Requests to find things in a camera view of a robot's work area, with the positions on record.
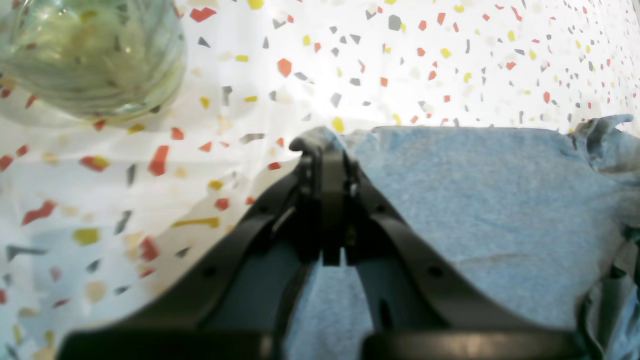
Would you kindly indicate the terrazzo pattern tablecloth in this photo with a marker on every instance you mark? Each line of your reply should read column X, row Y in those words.
column 99, row 217

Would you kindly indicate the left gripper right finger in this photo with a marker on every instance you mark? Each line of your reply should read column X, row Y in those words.
column 420, row 306

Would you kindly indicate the clear plastic bottle red cap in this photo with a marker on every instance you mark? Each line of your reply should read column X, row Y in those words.
column 90, row 58

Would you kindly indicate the grey t-shirt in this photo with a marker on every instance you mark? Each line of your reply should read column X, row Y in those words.
column 545, row 223

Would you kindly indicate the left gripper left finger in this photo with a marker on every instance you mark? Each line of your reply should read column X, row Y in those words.
column 228, row 305

